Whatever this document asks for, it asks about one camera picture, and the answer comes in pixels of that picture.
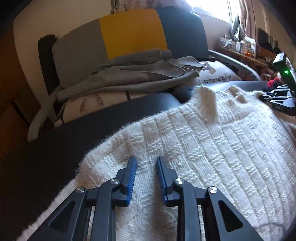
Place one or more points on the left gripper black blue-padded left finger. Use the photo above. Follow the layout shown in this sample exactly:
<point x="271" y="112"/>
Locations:
<point x="90" y="212"/>

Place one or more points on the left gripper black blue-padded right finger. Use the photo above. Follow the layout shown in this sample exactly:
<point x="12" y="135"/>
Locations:
<point x="201" y="211"/>

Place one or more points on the white knitted sweater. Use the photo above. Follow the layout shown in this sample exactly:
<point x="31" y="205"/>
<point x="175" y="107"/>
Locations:
<point x="228" y="139"/>

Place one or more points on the wooden shelf with clutter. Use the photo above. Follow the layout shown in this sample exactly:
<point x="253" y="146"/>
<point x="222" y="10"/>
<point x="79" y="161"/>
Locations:
<point x="256" y="55"/>

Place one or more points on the grey yellow navy cushion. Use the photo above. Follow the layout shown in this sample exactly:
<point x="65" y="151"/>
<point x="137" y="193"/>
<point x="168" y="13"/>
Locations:
<point x="78" y="53"/>

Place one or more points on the brown wooden wardrobe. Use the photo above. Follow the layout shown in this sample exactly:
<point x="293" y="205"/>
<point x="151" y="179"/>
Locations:
<point x="18" y="103"/>

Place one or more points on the grey cloth garment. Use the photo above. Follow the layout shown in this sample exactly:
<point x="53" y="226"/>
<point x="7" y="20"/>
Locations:
<point x="148" y="72"/>

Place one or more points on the black chair frame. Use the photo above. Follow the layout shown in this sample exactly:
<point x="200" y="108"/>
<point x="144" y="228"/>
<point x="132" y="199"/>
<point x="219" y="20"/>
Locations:
<point x="48" y="68"/>

